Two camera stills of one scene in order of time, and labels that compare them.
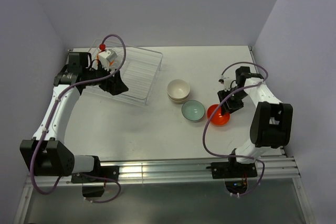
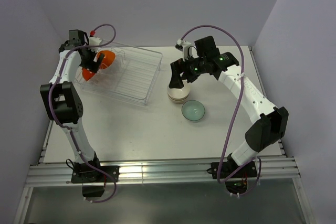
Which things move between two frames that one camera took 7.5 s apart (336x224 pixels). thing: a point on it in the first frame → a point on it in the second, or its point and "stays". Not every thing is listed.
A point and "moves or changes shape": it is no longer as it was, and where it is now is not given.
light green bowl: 192,110 stays
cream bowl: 178,89 stays
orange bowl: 218,119 moves or changes shape
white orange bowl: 105,63 moves or changes shape
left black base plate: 109,171 stays
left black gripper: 114,85 → 93,66
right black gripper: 233,107 → 178,67
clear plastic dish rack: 139,70 stays
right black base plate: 226,170 stays
